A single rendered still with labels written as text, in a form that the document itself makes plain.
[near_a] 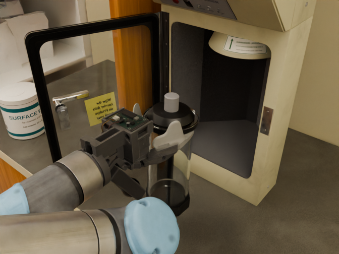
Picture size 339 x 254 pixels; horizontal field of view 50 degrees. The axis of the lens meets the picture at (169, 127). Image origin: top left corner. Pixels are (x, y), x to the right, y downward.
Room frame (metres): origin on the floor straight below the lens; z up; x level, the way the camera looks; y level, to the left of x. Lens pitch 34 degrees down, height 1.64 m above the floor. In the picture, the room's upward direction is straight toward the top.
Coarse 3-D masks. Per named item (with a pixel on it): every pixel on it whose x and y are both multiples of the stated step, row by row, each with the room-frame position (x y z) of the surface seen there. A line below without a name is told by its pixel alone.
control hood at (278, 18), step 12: (156, 0) 0.82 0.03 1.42; (228, 0) 0.66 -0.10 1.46; (240, 0) 0.63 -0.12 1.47; (252, 0) 0.61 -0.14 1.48; (264, 0) 0.60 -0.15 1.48; (276, 0) 0.59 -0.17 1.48; (288, 0) 0.63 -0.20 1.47; (240, 12) 0.67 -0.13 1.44; (252, 12) 0.64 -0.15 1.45; (264, 12) 0.62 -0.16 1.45; (276, 12) 0.61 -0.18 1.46; (288, 12) 0.64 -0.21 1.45; (252, 24) 0.68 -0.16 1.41; (264, 24) 0.65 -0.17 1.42; (276, 24) 0.63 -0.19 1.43; (288, 24) 0.64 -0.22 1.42
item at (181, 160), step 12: (180, 156) 0.55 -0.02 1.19; (156, 168) 0.55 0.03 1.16; (168, 168) 0.54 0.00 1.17; (180, 168) 0.55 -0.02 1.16; (156, 180) 0.55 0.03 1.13; (168, 180) 0.54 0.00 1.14; (180, 180) 0.55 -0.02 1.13; (156, 192) 0.55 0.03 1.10; (168, 192) 0.54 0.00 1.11; (180, 192) 0.55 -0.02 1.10; (168, 204) 0.54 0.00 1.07
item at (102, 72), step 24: (48, 48) 0.71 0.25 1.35; (72, 48) 0.74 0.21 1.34; (96, 48) 0.76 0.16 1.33; (120, 48) 0.79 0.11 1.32; (144, 48) 0.82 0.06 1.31; (48, 72) 0.71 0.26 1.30; (72, 72) 0.73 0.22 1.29; (96, 72) 0.76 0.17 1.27; (120, 72) 0.79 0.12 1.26; (144, 72) 0.82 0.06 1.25; (72, 96) 0.73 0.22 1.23; (96, 96) 0.76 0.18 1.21; (120, 96) 0.79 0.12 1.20; (144, 96) 0.82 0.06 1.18; (72, 120) 0.72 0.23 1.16; (96, 120) 0.75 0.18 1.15; (48, 144) 0.69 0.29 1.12; (72, 144) 0.72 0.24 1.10
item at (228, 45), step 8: (216, 32) 0.81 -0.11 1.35; (216, 40) 0.80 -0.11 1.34; (224, 40) 0.78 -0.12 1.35; (232, 40) 0.76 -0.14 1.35; (240, 40) 0.76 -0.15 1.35; (248, 40) 0.75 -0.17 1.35; (216, 48) 0.78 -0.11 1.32; (224, 48) 0.77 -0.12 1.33; (232, 48) 0.76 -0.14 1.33; (240, 48) 0.75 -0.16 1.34; (248, 48) 0.75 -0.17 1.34; (256, 48) 0.75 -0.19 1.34; (264, 48) 0.75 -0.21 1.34; (232, 56) 0.75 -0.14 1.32; (240, 56) 0.74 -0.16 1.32; (248, 56) 0.74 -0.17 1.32; (256, 56) 0.74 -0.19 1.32; (264, 56) 0.74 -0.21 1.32
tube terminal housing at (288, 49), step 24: (312, 0) 0.72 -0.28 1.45; (192, 24) 0.80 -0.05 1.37; (216, 24) 0.76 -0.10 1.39; (240, 24) 0.73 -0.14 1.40; (288, 48) 0.66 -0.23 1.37; (288, 72) 0.68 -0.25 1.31; (264, 96) 0.68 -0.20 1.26; (288, 96) 0.71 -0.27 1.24; (288, 120) 0.73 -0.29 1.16; (264, 144) 0.66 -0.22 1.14; (192, 168) 0.79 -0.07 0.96; (216, 168) 0.74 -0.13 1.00; (264, 168) 0.66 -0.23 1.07; (240, 192) 0.69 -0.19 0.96; (264, 192) 0.69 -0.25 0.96
